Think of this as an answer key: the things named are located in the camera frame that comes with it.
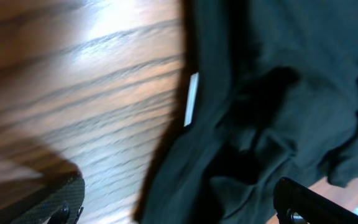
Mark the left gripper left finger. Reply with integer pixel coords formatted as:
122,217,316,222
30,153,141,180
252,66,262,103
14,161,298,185
0,172,85,224

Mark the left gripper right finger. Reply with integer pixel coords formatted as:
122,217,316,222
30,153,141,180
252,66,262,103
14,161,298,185
273,177,358,224

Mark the black t-shirt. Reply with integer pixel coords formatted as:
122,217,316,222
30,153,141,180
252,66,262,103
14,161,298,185
139,0,358,224

